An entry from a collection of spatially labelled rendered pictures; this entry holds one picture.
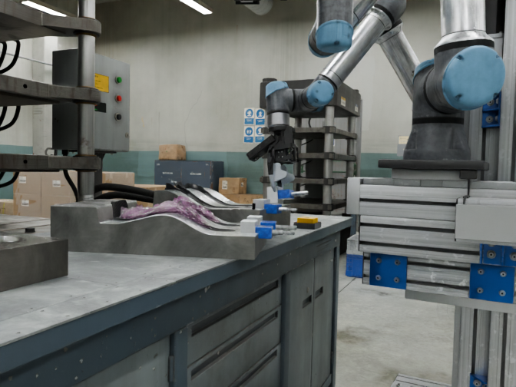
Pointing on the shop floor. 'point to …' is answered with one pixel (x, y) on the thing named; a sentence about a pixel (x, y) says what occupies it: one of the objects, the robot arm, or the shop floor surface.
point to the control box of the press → (70, 137)
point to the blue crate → (354, 266)
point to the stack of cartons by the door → (236, 190)
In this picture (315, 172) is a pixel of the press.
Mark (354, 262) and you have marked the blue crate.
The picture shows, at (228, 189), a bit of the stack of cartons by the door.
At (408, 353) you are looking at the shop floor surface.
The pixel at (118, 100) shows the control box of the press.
